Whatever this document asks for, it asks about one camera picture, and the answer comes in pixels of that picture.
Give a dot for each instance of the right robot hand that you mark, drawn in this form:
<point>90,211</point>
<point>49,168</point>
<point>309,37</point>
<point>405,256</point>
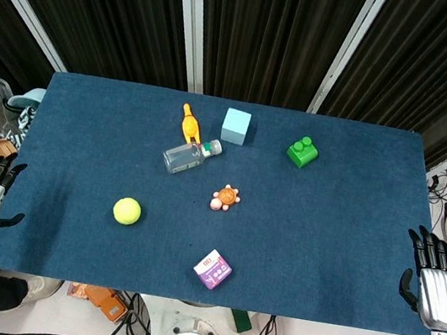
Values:
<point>440,291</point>

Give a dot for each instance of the yellow tennis ball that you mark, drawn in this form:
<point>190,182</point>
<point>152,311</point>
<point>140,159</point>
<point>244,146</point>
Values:
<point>127,211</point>

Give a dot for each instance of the teal white striped cloth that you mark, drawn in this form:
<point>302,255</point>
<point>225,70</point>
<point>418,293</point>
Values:
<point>23,119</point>

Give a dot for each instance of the beige shoe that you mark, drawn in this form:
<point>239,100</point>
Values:
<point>40,289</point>

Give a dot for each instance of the green toy brick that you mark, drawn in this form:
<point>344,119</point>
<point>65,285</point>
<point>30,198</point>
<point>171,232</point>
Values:
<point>303,152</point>

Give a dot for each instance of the green block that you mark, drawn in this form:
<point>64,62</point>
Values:
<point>241,321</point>

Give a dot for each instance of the clear plastic bottle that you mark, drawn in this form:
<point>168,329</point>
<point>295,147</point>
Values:
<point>187,156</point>

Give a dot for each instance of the purple white small box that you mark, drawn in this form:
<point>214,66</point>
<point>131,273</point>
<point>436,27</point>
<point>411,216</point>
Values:
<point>212,270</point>

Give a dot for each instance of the pink orange toy turtle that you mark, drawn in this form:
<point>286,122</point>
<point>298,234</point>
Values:
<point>226,198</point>

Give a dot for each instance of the blue table cloth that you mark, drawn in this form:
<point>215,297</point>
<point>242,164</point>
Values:
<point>218,200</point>

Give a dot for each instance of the light blue cube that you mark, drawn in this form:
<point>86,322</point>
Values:
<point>235,126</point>

